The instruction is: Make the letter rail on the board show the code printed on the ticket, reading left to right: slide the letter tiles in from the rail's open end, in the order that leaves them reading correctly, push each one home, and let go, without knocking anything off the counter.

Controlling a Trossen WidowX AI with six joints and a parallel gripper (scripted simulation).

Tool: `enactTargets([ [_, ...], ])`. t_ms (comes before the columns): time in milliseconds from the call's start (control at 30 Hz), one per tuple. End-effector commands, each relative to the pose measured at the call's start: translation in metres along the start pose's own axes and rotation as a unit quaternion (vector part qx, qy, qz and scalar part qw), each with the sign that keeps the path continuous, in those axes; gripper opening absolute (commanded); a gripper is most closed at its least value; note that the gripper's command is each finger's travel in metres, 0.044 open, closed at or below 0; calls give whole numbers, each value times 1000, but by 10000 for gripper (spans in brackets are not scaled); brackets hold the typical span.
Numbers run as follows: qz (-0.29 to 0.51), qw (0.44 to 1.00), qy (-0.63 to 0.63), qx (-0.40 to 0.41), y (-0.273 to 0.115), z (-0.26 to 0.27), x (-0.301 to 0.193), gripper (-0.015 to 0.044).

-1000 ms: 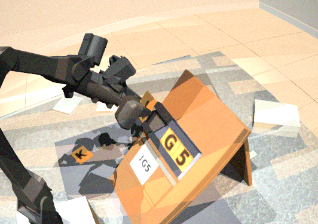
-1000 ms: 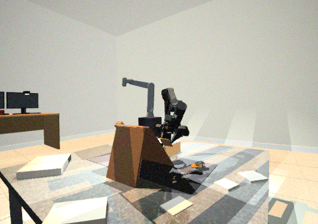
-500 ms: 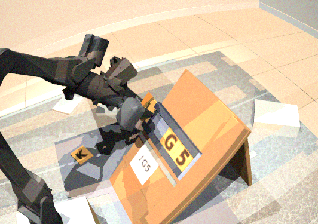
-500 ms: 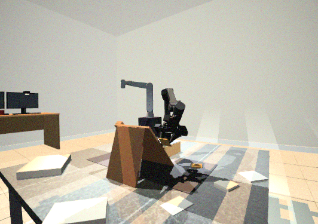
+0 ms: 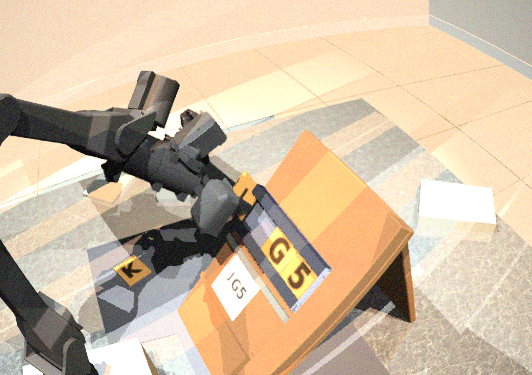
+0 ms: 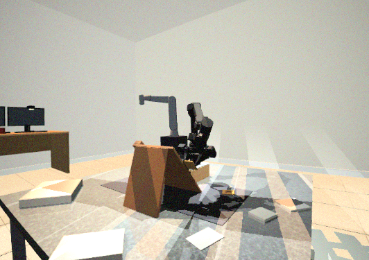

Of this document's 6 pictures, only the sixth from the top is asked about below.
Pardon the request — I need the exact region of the tan square letter tile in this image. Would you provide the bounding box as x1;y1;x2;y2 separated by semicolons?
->
184;160;198;170

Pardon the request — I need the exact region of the orange tile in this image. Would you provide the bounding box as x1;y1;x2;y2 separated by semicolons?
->
222;190;234;195

